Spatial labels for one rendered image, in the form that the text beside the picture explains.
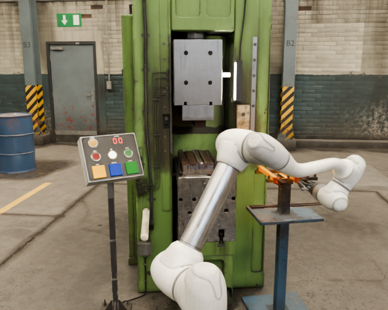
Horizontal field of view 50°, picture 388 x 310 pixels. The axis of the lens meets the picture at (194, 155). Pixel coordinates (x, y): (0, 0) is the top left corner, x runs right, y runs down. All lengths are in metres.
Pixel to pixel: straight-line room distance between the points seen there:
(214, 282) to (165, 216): 1.42
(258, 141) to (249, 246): 1.56
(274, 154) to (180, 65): 1.13
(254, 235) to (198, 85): 1.16
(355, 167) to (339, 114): 6.71
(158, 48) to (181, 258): 1.49
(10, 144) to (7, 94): 3.14
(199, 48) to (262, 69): 0.48
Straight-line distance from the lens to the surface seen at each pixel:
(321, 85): 8.65
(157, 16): 2.74
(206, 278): 1.54
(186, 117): 2.61
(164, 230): 2.94
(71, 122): 9.30
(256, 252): 3.11
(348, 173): 2.06
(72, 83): 9.20
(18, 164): 6.89
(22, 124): 6.82
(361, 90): 8.83
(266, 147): 1.63
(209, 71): 2.60
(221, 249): 2.82
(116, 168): 2.46
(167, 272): 1.69
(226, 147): 1.74
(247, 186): 2.91
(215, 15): 2.78
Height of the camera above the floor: 1.59
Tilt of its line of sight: 12 degrees down
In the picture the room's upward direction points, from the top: straight up
